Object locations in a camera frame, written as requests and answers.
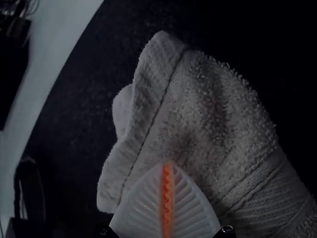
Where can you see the pale towel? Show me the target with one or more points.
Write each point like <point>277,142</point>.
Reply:
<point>210,111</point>

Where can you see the black mat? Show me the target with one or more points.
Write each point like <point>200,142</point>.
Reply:
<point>74,111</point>

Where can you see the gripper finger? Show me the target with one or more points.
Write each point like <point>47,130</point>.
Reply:
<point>190,210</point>
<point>143,210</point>

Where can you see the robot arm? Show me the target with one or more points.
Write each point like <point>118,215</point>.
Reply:
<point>12,74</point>

